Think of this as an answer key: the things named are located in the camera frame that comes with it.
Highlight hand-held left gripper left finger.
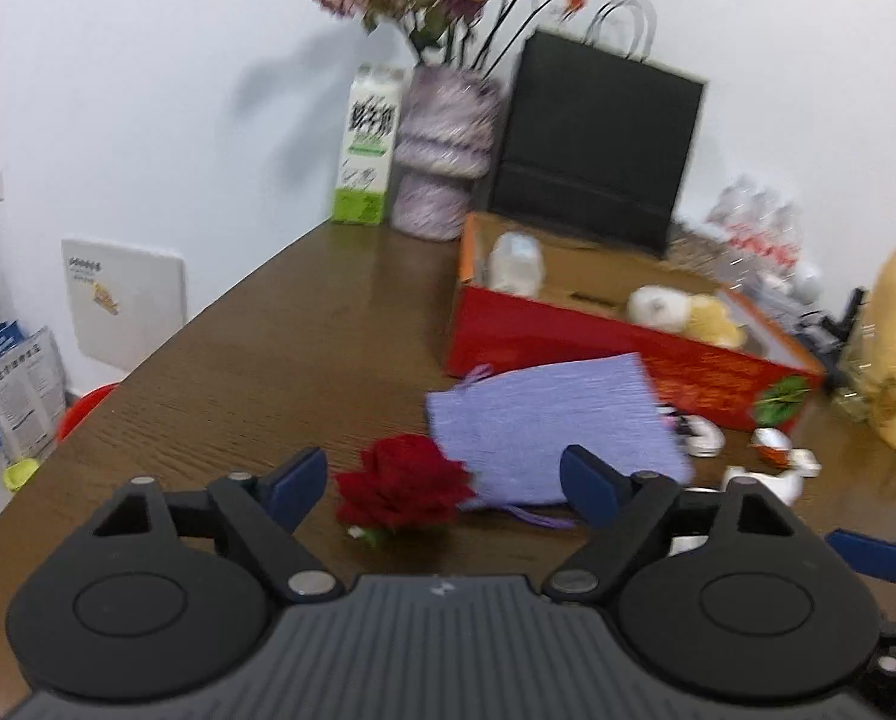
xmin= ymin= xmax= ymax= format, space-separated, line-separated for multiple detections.
xmin=92 ymin=446 xmax=344 ymax=605

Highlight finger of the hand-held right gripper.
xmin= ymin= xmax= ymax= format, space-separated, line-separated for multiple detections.
xmin=825 ymin=529 xmax=896 ymax=597

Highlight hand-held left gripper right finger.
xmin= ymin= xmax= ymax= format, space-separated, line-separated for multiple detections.
xmin=542 ymin=444 xmax=824 ymax=605

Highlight purple cloth pouch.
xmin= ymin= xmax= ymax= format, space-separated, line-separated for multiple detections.
xmin=425 ymin=352 xmax=695 ymax=530

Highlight red artificial rose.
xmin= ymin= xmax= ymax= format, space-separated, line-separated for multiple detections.
xmin=334 ymin=433 xmax=477 ymax=547

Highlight white round case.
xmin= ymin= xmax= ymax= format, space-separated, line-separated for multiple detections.
xmin=721 ymin=465 xmax=805 ymax=507

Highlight red cardboard box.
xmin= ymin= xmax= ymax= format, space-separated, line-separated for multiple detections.
xmin=443 ymin=211 xmax=826 ymax=436

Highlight white black small gadget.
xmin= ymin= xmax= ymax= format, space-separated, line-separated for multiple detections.
xmin=669 ymin=409 xmax=725 ymax=458

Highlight white and yellow plush toy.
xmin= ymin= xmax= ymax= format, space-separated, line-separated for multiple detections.
xmin=626 ymin=285 xmax=749 ymax=350

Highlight yellow bottle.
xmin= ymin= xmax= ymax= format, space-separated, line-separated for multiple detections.
xmin=841 ymin=208 xmax=896 ymax=464

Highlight red plastic basin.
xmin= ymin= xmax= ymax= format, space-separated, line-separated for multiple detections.
xmin=56 ymin=382 xmax=123 ymax=443

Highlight white jar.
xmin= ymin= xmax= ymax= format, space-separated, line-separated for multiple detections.
xmin=793 ymin=262 xmax=828 ymax=301

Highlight blue white cartons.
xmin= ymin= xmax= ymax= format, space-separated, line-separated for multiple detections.
xmin=0 ymin=321 xmax=68 ymax=462

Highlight pack of water bottles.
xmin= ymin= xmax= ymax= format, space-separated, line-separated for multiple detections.
xmin=706 ymin=174 xmax=809 ymax=278

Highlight white green milk carton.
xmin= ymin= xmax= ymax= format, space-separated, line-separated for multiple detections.
xmin=331 ymin=64 xmax=405 ymax=226

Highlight black paper bag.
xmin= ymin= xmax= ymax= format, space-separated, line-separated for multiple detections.
xmin=488 ymin=0 xmax=709 ymax=257

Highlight purple wrapped vase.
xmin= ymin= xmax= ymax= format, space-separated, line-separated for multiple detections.
xmin=390 ymin=64 xmax=503 ymax=242

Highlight white wall panel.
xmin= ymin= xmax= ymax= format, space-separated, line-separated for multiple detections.
xmin=62 ymin=238 xmax=188 ymax=374

